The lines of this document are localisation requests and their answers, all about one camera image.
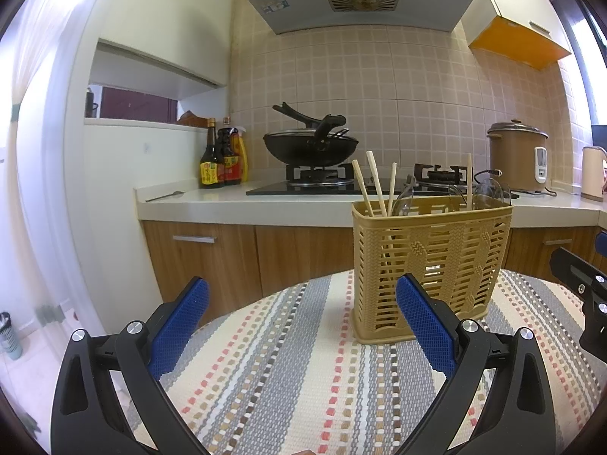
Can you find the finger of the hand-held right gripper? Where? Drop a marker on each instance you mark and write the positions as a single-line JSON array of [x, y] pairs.
[[602, 240], [595, 303]]

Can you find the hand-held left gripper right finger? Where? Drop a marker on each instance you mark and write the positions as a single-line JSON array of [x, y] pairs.
[[427, 327]]

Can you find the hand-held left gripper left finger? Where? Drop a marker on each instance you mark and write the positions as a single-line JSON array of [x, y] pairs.
[[182, 322]]

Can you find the tan plastic utensil basket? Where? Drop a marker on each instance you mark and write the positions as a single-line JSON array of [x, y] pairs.
[[427, 213]]

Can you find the clear spoons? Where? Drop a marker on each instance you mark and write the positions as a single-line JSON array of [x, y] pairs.
[[403, 199]]

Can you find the cream electric kettle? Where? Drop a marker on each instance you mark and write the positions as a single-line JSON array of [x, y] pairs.
[[593, 175]]

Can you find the striped woven cloth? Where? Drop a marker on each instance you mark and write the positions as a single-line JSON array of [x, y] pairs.
[[294, 365]]

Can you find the brown rice cooker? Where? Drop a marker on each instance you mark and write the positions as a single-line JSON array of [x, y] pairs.
[[512, 161]]

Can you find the dark soy sauce bottle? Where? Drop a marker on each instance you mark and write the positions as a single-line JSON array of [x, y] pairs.
[[211, 170]]

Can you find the black burner grate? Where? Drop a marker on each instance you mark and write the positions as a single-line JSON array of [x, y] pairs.
[[438, 173], [317, 175]]

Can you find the black glass gas stove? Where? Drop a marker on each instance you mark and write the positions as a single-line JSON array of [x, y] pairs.
[[265, 190]]

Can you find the red label sauce bottle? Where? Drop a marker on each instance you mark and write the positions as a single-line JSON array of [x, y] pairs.
[[231, 166]]

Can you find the teal plastic bin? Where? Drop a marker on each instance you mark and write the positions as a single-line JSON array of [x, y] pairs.
[[10, 339]]

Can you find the yellow plastic bottle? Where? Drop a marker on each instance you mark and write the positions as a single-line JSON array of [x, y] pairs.
[[243, 156]]

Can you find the brown wicker basket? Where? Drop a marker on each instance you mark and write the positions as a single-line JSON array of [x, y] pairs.
[[192, 119]]

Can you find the dark framed window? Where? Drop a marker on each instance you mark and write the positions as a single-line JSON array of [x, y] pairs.
[[585, 38]]

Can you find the black wok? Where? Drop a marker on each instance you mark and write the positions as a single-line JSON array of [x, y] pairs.
[[294, 149]]

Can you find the glass wok lid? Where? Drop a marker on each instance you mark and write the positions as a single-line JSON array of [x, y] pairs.
[[289, 133]]

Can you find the black cooking utensil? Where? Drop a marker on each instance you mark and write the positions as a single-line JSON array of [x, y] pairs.
[[298, 116]]

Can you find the white overhead cabinet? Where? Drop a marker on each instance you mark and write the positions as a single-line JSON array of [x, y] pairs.
[[166, 19]]

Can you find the orange bottomed wall cabinet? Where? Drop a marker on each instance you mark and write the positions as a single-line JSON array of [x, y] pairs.
[[521, 40]]

